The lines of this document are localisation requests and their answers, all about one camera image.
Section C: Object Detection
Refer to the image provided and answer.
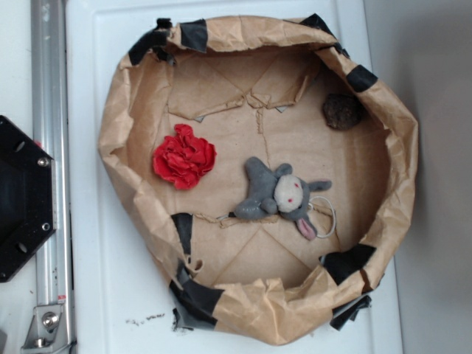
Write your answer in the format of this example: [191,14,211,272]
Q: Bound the dark brown rock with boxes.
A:
[323,94,363,131]

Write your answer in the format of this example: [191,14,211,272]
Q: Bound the brown paper bag tray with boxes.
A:
[98,15,418,345]

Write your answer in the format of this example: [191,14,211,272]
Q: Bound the grey plush bunny toy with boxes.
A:
[234,156,332,240]

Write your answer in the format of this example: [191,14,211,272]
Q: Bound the red crumpled paper ball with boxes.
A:
[152,124,217,190]

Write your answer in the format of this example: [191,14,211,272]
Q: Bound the white elastic loop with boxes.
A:
[308,195,337,239]

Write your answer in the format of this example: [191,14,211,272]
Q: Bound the white plastic board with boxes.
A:
[66,1,403,353]

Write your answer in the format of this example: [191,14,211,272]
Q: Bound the aluminium extrusion rail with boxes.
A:
[31,1,77,353]

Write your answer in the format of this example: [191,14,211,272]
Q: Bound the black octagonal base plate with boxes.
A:
[0,116,55,283]

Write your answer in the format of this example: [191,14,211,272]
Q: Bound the metal corner bracket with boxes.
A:
[21,304,68,353]

